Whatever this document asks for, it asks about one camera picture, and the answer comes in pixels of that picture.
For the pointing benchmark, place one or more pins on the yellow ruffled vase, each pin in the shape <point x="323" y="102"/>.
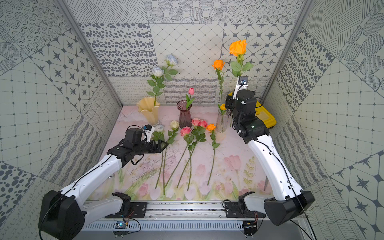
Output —
<point x="149" y="108"/>

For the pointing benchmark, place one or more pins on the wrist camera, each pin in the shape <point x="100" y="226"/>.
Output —
<point x="242" y="84"/>
<point x="149" y="130"/>

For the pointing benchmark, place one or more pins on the yellow black toolbox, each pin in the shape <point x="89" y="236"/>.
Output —
<point x="261" y="112"/>

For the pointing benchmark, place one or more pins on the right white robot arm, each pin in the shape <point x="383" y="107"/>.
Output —
<point x="289" y="200"/>

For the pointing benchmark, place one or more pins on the white-blue rose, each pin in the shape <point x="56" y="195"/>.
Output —
<point x="157" y="83"/>
<point x="169" y="69"/>
<point x="159" y="136"/>

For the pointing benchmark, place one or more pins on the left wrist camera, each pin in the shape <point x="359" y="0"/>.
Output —
<point x="149" y="130"/>

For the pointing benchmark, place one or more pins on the floral pink table mat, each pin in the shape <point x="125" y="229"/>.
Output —
<point x="208" y="174"/>

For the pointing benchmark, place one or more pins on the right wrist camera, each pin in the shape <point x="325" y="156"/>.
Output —
<point x="242" y="84"/>

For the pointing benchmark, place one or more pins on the pink rose left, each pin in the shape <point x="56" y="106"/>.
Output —
<point x="185" y="133"/>

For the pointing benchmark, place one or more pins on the cream white rose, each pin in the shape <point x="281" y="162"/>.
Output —
<point x="174" y="125"/>

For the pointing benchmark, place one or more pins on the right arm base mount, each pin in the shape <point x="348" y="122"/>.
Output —
<point x="239" y="210"/>

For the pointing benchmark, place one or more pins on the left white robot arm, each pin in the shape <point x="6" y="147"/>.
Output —
<point x="64" y="213"/>

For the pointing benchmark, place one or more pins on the pink rose pair stem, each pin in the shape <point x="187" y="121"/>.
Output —
<point x="197" y="136"/>

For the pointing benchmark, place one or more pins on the yellow tulip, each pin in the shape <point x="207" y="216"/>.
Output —
<point x="222" y="109"/>

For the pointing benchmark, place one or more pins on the pink tulip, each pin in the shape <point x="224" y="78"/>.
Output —
<point x="189" y="98"/>

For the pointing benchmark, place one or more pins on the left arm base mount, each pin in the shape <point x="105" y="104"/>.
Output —
<point x="129" y="209"/>

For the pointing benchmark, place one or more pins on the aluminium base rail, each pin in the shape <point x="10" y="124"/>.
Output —
<point x="179" y="216"/>

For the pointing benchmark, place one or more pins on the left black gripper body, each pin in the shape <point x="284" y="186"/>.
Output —
<point x="152" y="146"/>

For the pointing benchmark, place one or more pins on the purple glass vase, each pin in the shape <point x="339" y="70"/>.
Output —
<point x="185" y="119"/>

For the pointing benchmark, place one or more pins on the orange rose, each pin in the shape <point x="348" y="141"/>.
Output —
<point x="238" y="66"/>
<point x="218" y="67"/>
<point x="211" y="128"/>

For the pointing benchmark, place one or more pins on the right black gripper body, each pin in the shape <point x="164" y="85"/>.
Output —
<point x="230" y="104"/>

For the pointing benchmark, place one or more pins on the clear glass vase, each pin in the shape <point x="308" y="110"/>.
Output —
<point x="223" y="120"/>

